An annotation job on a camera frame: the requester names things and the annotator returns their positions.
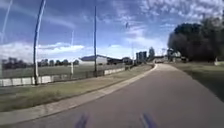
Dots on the pale concrete kerb strip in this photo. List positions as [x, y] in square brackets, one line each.
[66, 104]

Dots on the row of distant trees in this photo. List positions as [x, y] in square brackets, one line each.
[43, 62]

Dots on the robot's own part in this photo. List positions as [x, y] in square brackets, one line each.
[81, 122]
[148, 122]

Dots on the slim dark tree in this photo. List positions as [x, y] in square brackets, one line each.
[151, 53]

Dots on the pale thin pole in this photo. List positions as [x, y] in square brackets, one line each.
[72, 43]

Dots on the shaded grass lawn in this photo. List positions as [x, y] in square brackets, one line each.
[206, 76]

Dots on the dark tall pole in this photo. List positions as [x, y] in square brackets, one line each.
[95, 40]

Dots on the fence with white panels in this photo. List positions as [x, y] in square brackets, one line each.
[26, 81]

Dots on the dark tall building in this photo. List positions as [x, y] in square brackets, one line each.
[141, 56]

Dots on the white building with dark roof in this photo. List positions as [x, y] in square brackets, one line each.
[96, 60]

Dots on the grass verge beside kerb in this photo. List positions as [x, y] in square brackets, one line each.
[50, 91]

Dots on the grey asphalt path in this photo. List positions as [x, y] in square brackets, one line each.
[160, 96]

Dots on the curved grey pole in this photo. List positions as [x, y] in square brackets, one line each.
[36, 50]

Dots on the group of large dark trees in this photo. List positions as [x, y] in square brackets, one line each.
[196, 41]

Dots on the pale slanted pole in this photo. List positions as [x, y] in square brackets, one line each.
[6, 20]

